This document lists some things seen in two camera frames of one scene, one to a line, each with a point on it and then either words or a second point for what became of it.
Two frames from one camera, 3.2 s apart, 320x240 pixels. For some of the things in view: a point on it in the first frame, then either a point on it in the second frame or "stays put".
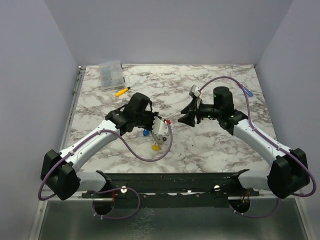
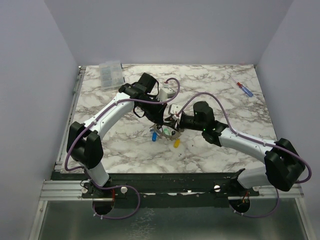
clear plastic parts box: [111, 75] stays put
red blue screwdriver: [249, 92] stays put
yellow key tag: [155, 148] → [176, 143]
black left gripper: [152, 115] → [157, 116]
